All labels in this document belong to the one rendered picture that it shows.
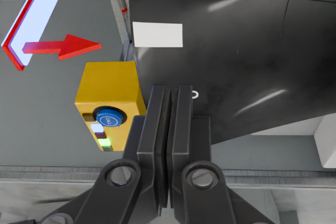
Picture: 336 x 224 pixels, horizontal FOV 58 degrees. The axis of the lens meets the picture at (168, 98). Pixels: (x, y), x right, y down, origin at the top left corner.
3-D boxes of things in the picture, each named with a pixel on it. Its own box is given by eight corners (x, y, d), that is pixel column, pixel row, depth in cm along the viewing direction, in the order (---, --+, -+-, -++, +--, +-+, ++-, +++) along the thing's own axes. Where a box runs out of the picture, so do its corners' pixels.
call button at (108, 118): (125, 119, 51) (123, 128, 49) (101, 119, 51) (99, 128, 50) (119, 105, 47) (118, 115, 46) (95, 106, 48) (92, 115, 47)
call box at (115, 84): (155, 108, 64) (150, 153, 58) (109, 108, 66) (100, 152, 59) (144, 53, 52) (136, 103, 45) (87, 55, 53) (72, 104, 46)
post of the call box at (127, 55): (140, 50, 66) (132, 95, 59) (126, 50, 67) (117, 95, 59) (137, 39, 64) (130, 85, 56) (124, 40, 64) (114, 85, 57)
